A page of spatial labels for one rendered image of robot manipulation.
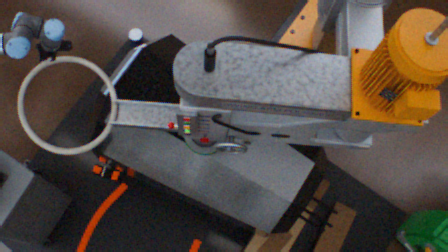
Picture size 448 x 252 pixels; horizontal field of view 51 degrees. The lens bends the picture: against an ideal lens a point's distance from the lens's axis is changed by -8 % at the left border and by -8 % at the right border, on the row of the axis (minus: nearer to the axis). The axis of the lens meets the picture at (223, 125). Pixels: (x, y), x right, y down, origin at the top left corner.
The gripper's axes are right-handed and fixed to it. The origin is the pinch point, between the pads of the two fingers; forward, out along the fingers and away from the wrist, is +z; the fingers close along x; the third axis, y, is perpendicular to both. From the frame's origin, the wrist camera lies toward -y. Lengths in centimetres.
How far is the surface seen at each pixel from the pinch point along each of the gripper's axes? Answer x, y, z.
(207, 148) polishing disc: 68, -61, -1
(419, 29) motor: 62, -74, -138
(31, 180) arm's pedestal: 49, 23, 40
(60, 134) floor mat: 17, -17, 122
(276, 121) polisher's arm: 70, -65, -60
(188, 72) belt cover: 43, -29, -74
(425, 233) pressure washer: 168, -176, -9
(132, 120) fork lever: 42, -28, -3
